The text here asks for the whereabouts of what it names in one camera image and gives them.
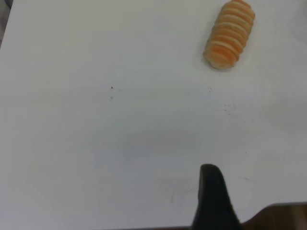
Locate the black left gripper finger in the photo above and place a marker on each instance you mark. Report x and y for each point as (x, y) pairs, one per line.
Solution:
(212, 201)

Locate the striped spiral bread roll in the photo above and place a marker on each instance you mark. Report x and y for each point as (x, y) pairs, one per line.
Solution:
(227, 36)

